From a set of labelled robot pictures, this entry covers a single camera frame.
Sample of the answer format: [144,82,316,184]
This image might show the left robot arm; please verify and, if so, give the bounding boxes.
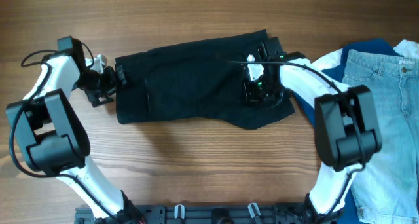
[6,36,146,223]

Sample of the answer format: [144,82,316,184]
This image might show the white garment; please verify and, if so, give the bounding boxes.
[312,39,418,70]

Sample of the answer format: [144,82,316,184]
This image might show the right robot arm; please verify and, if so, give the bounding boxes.
[242,47,382,223]

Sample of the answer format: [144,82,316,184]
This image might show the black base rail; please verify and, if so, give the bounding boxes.
[74,202,315,224]

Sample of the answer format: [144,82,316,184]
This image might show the left black camera cable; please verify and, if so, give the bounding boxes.
[9,42,118,223]

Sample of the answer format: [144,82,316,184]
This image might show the light blue jeans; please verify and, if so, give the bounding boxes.
[342,50,418,223]

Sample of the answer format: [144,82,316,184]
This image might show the blue garment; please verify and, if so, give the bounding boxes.
[293,38,401,224]

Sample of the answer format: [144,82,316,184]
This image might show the black shorts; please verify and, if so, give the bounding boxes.
[115,30,295,129]

